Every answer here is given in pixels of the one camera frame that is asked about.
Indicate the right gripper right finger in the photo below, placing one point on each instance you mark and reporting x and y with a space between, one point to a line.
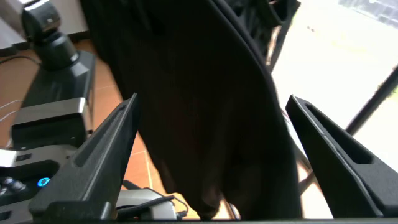
335 174

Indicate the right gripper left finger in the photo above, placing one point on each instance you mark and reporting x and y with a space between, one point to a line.
102 155

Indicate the black garment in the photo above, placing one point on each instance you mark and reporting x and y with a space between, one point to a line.
192 93

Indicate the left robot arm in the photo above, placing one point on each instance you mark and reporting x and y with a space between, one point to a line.
53 49

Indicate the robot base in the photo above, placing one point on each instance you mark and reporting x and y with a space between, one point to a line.
46 124

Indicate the window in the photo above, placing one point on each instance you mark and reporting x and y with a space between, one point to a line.
342 46

